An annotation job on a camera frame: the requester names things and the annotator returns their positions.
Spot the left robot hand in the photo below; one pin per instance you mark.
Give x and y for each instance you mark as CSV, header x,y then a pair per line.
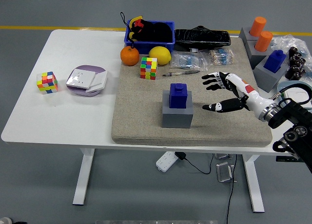
x,y
5,220

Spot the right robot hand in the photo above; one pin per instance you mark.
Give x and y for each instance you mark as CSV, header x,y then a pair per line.
x,y
251,95

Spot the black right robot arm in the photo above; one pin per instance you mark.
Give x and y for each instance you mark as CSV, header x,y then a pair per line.
x,y
292,109

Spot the grey seal holder block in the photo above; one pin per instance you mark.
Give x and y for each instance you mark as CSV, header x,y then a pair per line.
x,y
256,58
265,78
176,119
244,34

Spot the orange cylinder seal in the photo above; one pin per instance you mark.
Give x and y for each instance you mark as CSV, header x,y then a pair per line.
x,y
263,41
258,26

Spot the light blue plate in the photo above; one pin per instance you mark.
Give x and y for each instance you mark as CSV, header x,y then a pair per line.
x,y
280,86

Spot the dark brown small knob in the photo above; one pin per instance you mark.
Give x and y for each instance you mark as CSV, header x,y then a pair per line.
x,y
295,68
302,70
290,74
293,50
298,56
302,61

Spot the bag of brown resistors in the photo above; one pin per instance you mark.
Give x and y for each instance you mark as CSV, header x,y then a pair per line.
x,y
220,57

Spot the clear crumpled plastic bag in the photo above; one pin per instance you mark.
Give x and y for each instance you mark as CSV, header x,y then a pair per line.
x,y
285,42

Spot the clear ballpoint pen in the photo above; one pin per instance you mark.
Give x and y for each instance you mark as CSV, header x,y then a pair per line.
x,y
185,72

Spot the bag of blue resistors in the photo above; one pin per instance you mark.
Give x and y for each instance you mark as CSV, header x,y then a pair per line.
x,y
187,61

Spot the black table control panel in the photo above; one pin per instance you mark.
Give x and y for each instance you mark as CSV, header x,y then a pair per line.
x,y
285,159

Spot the black plastic-wrapped bar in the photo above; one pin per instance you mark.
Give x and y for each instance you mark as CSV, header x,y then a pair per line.
x,y
202,37

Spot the white table leg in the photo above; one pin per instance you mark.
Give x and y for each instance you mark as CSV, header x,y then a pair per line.
x,y
83,180
254,190

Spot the black plug adapter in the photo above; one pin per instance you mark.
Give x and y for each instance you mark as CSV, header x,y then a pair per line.
x,y
181,155

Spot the yellow lemon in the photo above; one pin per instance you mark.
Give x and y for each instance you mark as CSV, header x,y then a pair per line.
x,y
159,54

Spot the colourful four-by-four puzzle cube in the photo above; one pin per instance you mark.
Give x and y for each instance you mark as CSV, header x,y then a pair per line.
x,y
148,68

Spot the grey-brown mat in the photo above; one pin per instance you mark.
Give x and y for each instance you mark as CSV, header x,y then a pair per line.
x,y
146,112

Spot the white power strip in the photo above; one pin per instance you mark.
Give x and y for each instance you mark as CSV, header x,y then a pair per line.
x,y
165,162

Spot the black cloth bag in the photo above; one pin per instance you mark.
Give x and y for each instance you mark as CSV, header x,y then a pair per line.
x,y
156,31

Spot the blue plastic bin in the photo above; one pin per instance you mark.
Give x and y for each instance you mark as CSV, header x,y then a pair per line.
x,y
146,46

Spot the orange fruit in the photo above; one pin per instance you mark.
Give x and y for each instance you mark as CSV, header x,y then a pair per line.
x,y
129,56

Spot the colourful three-by-three puzzle cube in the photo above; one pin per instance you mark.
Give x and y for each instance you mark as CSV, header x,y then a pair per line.
x,y
47,84

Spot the purple plate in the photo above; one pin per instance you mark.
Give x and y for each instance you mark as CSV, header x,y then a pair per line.
x,y
84,93

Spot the small metal bracket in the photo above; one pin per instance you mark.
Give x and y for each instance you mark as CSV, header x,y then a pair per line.
x,y
221,156

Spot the large metal bracket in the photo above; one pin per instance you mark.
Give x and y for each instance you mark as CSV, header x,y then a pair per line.
x,y
224,173

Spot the small white switch panel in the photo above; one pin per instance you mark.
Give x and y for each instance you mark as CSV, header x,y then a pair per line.
x,y
100,80

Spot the large white switch panel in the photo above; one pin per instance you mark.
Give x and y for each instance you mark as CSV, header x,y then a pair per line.
x,y
80,79

